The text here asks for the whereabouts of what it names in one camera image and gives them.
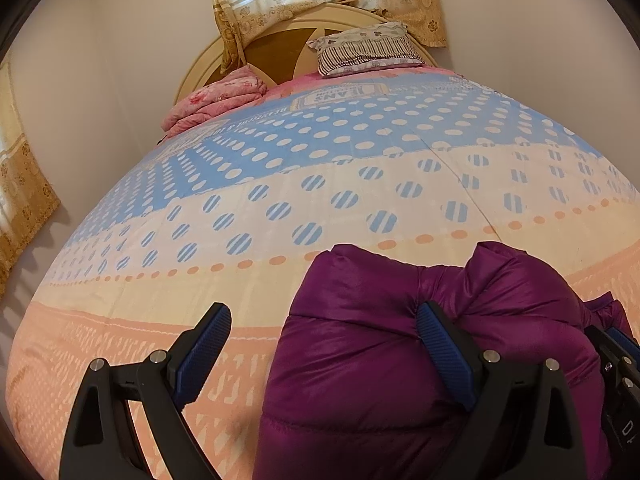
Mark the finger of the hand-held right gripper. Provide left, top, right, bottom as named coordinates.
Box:
left=585, top=324, right=640, bottom=361

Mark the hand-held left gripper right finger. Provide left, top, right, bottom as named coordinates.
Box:
left=416, top=301, right=587, bottom=480

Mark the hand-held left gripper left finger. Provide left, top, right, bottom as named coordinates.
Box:
left=59, top=302, right=233, bottom=480

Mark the purple puffer jacket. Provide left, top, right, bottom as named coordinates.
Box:
left=252, top=241, right=636, bottom=480

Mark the polka dot bed sheet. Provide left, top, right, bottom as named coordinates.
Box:
left=7, top=65, right=640, bottom=480

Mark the beige floral curtain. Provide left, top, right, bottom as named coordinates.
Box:
left=0, top=62, right=62, bottom=286
left=207, top=0, right=448, bottom=76

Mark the pink folded quilt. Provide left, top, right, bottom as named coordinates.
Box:
left=161, top=65, right=268, bottom=135

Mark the striped patterned pillow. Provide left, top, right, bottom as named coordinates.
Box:
left=306, top=21, right=426, bottom=77

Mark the cream wooden headboard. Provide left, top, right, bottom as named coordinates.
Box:
left=172, top=2, right=436, bottom=106

